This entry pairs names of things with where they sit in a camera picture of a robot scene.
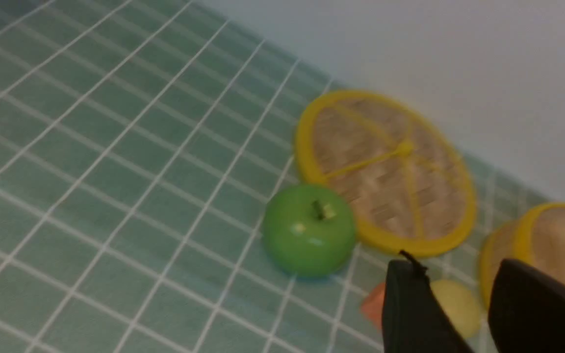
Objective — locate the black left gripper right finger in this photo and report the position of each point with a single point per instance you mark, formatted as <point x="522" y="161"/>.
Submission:
<point x="526" y="310"/>

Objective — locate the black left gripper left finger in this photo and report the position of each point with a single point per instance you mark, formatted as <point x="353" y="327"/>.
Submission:
<point x="412" y="318"/>

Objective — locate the yellow woven steamer lid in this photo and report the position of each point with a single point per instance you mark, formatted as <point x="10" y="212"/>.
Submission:
<point x="408" y="186"/>

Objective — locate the green checkered tablecloth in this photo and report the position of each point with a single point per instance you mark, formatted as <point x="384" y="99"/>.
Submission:
<point x="139" y="143"/>

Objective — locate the pale yellow bun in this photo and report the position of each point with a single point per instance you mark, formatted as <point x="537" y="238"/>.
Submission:
<point x="460" y="306"/>

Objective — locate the yellow bamboo steamer tray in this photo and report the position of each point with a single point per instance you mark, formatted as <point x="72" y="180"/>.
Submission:
<point x="537" y="238"/>

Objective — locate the green apple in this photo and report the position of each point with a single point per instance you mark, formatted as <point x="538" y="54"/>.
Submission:
<point x="308" y="230"/>

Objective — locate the orange foam cube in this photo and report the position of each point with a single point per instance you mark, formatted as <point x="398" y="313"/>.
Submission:
<point x="372" y="306"/>

